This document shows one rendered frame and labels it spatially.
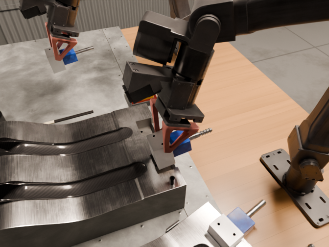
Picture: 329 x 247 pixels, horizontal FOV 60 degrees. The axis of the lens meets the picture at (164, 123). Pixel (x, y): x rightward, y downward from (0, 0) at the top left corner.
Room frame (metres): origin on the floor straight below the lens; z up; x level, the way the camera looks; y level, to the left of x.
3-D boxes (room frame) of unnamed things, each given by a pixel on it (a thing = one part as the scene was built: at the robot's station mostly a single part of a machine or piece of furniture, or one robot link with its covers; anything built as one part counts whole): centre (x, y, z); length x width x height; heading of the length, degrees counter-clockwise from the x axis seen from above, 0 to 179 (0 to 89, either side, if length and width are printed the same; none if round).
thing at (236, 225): (0.25, -0.15, 0.86); 0.13 x 0.05 x 0.05; 127
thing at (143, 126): (0.47, 0.04, 0.87); 0.05 x 0.05 x 0.04; 20
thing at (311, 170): (0.37, -0.30, 0.90); 0.09 x 0.06 x 0.06; 169
